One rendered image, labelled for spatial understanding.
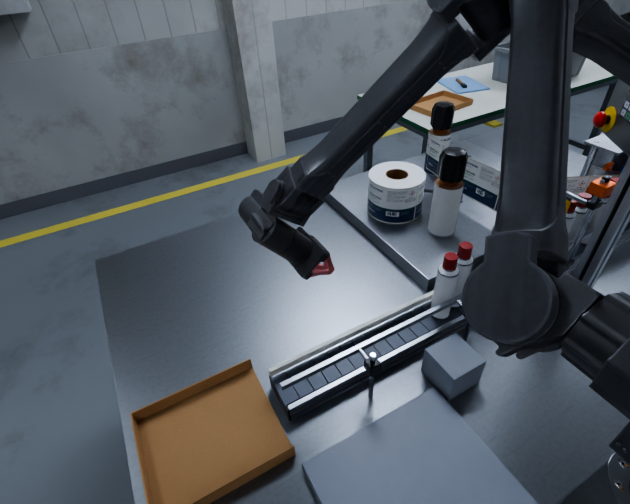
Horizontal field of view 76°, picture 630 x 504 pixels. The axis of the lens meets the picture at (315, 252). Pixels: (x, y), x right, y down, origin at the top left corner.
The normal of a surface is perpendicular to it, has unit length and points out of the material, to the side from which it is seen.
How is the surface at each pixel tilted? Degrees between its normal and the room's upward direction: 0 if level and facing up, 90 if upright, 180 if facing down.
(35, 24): 90
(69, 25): 90
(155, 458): 0
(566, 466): 0
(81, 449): 0
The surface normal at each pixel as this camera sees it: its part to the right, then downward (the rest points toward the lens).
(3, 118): 0.47, 0.54
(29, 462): -0.05, -0.77
